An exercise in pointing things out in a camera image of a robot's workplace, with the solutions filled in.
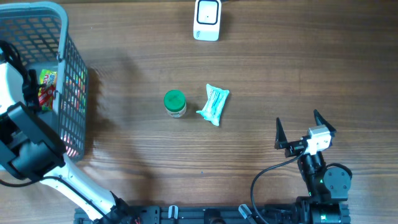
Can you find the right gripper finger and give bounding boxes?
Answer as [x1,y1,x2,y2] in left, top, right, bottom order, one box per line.
[313,110,336,136]
[274,118,288,149]

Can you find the teal tissue wipes pack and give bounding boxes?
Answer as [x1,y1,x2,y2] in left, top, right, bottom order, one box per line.
[196,84,229,126]

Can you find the green lid jar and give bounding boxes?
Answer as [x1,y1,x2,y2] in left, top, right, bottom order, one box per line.
[164,90,187,118]

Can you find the red Nescafe coffee stick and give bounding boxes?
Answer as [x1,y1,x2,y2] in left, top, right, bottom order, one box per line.
[38,85,55,106]

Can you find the green Haribo gummy bag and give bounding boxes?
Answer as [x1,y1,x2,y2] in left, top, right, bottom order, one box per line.
[38,69,57,111]

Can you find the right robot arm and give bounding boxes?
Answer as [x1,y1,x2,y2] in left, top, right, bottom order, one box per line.
[274,110,353,224]

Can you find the white barcode scanner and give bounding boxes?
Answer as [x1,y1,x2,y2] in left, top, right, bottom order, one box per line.
[193,0,221,42]

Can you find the grey plastic shopping basket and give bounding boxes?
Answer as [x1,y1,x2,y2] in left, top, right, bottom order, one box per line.
[1,2,89,162]

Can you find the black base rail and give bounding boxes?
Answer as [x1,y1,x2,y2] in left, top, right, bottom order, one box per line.
[73,203,351,224]

